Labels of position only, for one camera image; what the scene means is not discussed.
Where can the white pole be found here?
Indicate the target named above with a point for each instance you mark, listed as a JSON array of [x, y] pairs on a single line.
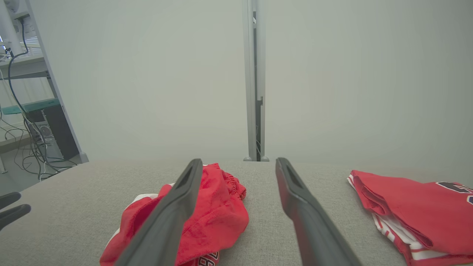
[[7, 29]]

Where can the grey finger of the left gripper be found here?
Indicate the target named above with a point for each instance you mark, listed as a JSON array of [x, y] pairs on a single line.
[[9, 199], [14, 215]]

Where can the grey partition end frame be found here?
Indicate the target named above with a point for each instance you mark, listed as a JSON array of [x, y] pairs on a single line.
[[81, 157]]

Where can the grey metal partition post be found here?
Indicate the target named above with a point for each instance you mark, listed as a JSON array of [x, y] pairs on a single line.
[[251, 74]]

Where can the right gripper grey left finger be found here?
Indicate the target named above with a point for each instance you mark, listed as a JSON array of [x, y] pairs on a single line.
[[166, 229]]

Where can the desk with teal edge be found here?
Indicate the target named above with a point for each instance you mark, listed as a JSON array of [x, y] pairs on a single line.
[[29, 106]]

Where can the black computer tower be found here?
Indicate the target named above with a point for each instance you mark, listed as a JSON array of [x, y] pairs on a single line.
[[61, 133]]

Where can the red jersey white striped trim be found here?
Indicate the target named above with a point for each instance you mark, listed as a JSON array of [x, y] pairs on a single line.
[[425, 214]]

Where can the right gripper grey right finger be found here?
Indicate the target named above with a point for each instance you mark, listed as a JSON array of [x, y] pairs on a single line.
[[314, 232]]

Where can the red shorts white side panels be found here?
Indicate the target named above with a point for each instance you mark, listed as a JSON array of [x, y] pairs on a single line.
[[218, 214]]

